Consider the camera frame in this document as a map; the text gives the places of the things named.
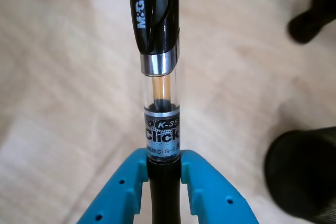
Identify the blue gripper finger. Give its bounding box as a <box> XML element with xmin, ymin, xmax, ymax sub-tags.
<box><xmin>75</xmin><ymin>147</ymin><xmax>150</xmax><ymax>224</ymax></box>
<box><xmin>180</xmin><ymin>149</ymin><xmax>260</xmax><ymax>224</ymax></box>

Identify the black retractable pen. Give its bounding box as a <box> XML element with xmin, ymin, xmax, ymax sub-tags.
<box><xmin>127</xmin><ymin>0</ymin><xmax>184</xmax><ymax>224</ymax></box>

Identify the black mesh pen holder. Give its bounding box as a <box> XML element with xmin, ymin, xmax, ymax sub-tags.
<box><xmin>264</xmin><ymin>126</ymin><xmax>336</xmax><ymax>224</ymax></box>

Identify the black blurry object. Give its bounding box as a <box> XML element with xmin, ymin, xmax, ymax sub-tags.
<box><xmin>287</xmin><ymin>0</ymin><xmax>336</xmax><ymax>46</ymax></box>

